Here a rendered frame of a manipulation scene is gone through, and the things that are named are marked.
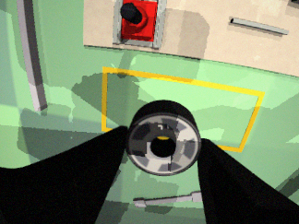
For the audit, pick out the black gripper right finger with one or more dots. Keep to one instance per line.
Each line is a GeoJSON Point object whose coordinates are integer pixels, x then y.
{"type": "Point", "coordinates": [232, 194]}

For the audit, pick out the yellow rectangular outline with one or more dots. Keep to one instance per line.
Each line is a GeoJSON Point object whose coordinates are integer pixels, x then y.
{"type": "Point", "coordinates": [187, 81]}

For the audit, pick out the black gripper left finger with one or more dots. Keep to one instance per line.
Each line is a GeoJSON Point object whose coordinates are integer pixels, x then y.
{"type": "Point", "coordinates": [69, 188]}

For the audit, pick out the black rubber tyre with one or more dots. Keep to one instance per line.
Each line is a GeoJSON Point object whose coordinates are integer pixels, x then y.
{"type": "Point", "coordinates": [167, 118]}

